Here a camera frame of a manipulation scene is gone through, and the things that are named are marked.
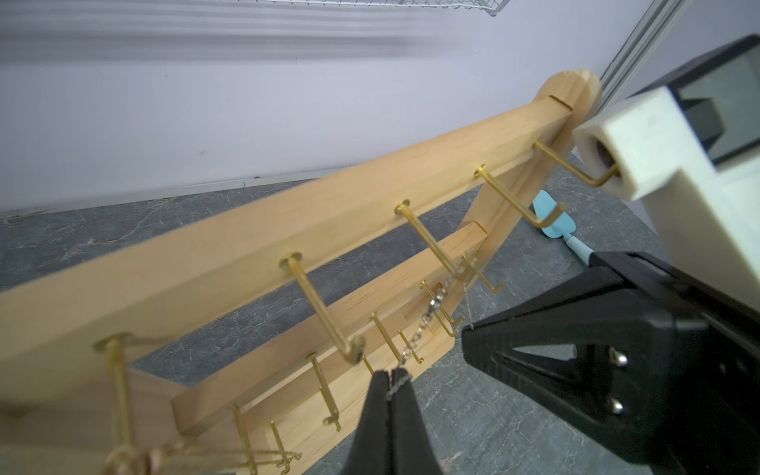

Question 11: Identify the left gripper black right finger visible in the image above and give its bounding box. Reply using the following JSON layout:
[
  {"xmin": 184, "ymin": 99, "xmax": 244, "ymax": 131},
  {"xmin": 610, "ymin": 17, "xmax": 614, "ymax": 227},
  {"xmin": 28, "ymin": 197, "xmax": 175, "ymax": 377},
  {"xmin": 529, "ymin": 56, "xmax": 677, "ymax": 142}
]
[{"xmin": 388, "ymin": 368, "xmax": 443, "ymax": 475}]

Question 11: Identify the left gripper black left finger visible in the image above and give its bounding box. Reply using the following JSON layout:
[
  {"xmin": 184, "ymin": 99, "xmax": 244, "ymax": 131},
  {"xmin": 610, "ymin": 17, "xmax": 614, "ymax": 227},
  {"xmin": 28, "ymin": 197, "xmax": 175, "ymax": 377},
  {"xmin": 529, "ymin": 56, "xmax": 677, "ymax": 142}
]
[{"xmin": 342, "ymin": 371, "xmax": 391, "ymax": 475}]

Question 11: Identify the wooden jewelry display stand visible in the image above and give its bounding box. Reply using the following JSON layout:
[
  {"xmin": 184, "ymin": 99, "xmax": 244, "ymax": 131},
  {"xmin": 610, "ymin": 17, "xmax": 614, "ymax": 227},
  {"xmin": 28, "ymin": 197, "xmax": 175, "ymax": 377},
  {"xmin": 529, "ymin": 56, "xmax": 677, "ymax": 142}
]
[{"xmin": 1, "ymin": 69, "xmax": 602, "ymax": 474}]

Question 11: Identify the teal garden trowel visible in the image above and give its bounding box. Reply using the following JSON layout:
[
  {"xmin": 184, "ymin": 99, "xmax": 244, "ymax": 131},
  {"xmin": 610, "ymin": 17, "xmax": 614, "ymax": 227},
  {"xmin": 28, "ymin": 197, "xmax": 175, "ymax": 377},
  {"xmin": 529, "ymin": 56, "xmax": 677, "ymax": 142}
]
[{"xmin": 532, "ymin": 190, "xmax": 594, "ymax": 266}]

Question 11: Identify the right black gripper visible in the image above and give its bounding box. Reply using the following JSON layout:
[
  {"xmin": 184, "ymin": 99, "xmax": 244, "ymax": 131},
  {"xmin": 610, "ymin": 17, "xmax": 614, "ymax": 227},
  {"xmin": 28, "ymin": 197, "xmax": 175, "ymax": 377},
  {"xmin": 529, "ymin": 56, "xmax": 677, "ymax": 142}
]
[{"xmin": 461, "ymin": 253, "xmax": 759, "ymax": 474}]

